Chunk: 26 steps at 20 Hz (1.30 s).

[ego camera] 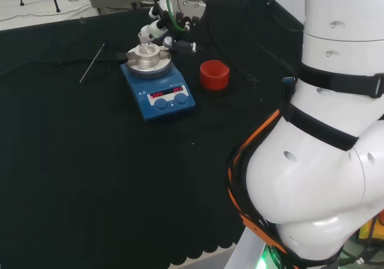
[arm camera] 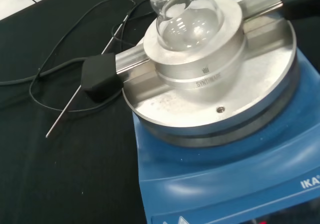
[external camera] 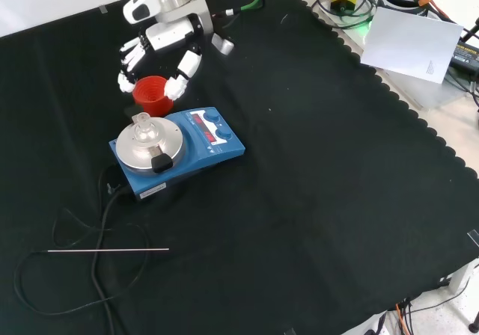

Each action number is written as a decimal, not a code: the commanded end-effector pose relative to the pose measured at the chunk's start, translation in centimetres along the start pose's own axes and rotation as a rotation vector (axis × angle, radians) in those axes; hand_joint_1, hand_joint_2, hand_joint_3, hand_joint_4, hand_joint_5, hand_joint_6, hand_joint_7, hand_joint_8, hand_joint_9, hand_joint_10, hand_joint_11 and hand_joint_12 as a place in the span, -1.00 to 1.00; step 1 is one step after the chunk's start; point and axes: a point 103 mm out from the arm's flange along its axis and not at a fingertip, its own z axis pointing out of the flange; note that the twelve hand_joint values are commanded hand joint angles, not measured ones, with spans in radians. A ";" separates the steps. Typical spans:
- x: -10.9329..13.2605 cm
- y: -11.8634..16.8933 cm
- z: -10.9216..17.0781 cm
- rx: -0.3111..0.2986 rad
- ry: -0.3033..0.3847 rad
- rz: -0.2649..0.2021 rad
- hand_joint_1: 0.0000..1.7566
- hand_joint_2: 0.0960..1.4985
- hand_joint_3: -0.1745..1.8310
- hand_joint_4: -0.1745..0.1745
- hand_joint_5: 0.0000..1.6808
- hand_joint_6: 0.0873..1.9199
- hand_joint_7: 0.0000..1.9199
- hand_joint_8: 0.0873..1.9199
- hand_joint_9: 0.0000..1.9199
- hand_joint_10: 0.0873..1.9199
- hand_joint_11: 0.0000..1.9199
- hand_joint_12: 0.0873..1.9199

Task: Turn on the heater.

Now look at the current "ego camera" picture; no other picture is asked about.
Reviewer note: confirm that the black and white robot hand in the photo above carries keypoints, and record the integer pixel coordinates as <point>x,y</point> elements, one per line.
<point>192,9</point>

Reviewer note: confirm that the heater with blue base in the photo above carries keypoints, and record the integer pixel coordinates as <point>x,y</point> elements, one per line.
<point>168,108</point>

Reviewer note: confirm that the red ribbed plastic cup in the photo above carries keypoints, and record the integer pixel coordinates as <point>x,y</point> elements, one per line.
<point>214,75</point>

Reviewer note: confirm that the thin metal rod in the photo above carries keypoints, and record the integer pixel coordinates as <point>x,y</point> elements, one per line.
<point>93,62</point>

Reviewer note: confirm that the blue plug connector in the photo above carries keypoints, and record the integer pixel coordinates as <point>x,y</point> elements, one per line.
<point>289,80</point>

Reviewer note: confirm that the black bench cloth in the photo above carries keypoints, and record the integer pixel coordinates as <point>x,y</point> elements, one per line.
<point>90,176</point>

